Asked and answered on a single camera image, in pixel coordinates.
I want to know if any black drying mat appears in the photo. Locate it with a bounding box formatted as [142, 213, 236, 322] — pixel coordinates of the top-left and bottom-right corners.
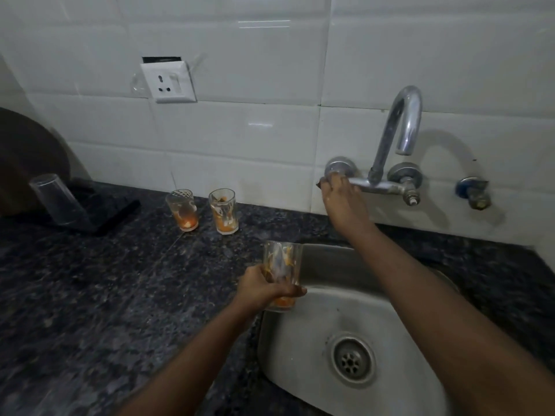
[64, 179, 142, 239]

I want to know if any metal sink drain strainer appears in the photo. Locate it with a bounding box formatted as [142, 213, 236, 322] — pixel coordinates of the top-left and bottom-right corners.
[327, 333, 378, 387]

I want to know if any chrome wall faucet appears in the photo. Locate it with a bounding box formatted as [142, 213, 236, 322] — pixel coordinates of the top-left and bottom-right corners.
[316, 85, 424, 207]

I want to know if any person's right forearm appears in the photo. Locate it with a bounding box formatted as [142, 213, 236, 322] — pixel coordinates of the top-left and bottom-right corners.
[341, 220, 555, 416]

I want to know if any drinking glass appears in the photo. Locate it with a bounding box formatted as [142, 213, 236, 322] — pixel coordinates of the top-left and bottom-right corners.
[165, 188, 201, 233]
[208, 187, 240, 236]
[29, 172, 91, 229]
[261, 240, 304, 313]

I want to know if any stainless steel sink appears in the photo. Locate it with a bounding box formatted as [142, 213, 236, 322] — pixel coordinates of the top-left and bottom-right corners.
[257, 242, 479, 416]

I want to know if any white wall socket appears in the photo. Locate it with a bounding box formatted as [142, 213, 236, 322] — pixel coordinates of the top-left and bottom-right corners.
[139, 56, 198, 104]

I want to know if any round wooden cutting board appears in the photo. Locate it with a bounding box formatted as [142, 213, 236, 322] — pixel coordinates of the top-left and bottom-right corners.
[0, 106, 73, 218]

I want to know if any brass valve with blue collar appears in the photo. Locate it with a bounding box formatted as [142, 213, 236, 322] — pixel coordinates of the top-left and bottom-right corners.
[454, 176, 493, 212]

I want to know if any person's right hand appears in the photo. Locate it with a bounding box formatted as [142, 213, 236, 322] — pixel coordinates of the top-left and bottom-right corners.
[320, 173, 375, 240]

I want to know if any person's left hand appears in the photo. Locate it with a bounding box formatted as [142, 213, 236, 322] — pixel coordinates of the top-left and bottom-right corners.
[231, 263, 308, 318]

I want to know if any person's left forearm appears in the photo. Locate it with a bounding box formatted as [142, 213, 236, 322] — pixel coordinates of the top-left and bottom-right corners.
[116, 298, 262, 416]

